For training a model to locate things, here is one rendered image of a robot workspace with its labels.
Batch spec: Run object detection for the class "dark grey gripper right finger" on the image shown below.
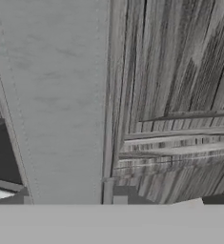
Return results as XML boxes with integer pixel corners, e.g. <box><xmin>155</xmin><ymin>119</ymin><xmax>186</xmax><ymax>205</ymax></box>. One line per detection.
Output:
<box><xmin>112</xmin><ymin>185</ymin><xmax>156</xmax><ymax>206</ymax></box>

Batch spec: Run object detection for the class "dark grey appliance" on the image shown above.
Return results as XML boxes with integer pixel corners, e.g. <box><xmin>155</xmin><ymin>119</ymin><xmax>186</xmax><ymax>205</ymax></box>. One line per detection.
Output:
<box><xmin>0</xmin><ymin>115</ymin><xmax>25</xmax><ymax>198</ymax></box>

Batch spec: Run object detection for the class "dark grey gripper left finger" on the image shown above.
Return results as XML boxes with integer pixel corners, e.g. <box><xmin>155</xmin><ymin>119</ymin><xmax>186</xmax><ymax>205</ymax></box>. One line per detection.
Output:
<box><xmin>0</xmin><ymin>187</ymin><xmax>34</xmax><ymax>206</ymax></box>

